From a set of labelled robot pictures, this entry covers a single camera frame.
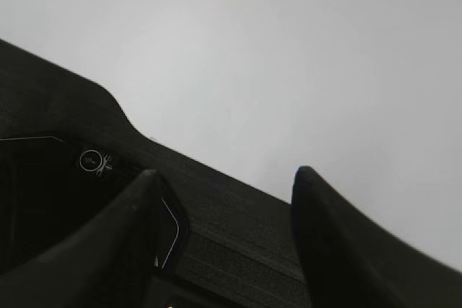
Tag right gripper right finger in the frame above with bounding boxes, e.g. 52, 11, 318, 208
291, 166, 461, 307

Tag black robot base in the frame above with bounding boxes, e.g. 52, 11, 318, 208
1, 42, 311, 307

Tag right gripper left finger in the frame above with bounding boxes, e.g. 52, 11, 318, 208
1, 170, 161, 307

